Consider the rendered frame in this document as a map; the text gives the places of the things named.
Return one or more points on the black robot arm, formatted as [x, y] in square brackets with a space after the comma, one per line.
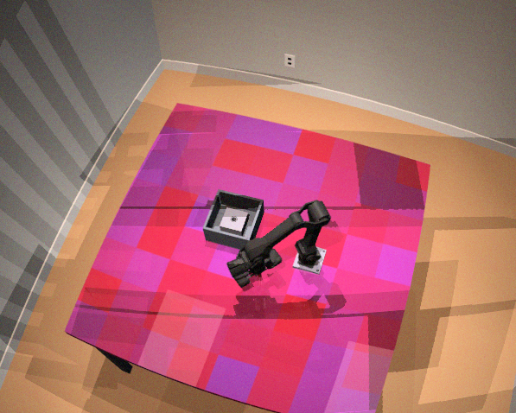
[253, 253]

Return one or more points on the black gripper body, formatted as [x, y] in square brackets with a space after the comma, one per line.
[274, 259]

